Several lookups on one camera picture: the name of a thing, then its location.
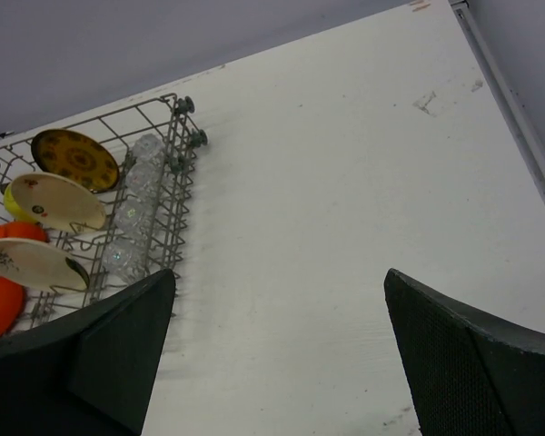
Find yellow patterned plate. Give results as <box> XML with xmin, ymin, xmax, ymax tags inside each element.
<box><xmin>31</xmin><ymin>129</ymin><xmax>120</xmax><ymax>193</ymax></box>

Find cream plate black brushstroke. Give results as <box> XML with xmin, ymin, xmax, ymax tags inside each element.
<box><xmin>0</xmin><ymin>237</ymin><xmax>90</xmax><ymax>294</ymax></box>

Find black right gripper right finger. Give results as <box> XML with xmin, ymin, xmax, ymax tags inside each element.
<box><xmin>383</xmin><ymin>269</ymin><xmax>545</xmax><ymax>435</ymax></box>

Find grey wire dish rack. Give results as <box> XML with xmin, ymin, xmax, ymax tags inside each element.
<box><xmin>0</xmin><ymin>94</ymin><xmax>208</xmax><ymax>338</ymax></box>

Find clear glass cup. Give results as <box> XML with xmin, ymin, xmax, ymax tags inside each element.
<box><xmin>102</xmin><ymin>239</ymin><xmax>144</xmax><ymax>284</ymax></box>
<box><xmin>125</xmin><ymin>162</ymin><xmax>163</xmax><ymax>202</ymax></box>
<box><xmin>114</xmin><ymin>198</ymin><xmax>153</xmax><ymax>241</ymax></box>
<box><xmin>132</xmin><ymin>134</ymin><xmax>165</xmax><ymax>162</ymax></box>

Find cream plate red marks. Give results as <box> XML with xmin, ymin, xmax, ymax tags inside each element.
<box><xmin>10</xmin><ymin>172</ymin><xmax>106</xmax><ymax>234</ymax></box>

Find lime green bowl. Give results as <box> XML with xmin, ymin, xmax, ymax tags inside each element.
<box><xmin>4</xmin><ymin>183</ymin><xmax>37</xmax><ymax>224</ymax></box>

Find clear glass cup nearest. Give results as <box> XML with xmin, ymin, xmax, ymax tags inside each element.
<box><xmin>102</xmin><ymin>239</ymin><xmax>144</xmax><ymax>284</ymax></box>

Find clear glass cup farthest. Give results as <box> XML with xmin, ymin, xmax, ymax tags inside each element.
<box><xmin>132</xmin><ymin>134</ymin><xmax>165</xmax><ymax>162</ymax></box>

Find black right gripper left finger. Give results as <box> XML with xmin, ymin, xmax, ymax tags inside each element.
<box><xmin>0</xmin><ymin>269</ymin><xmax>176</xmax><ymax>435</ymax></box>

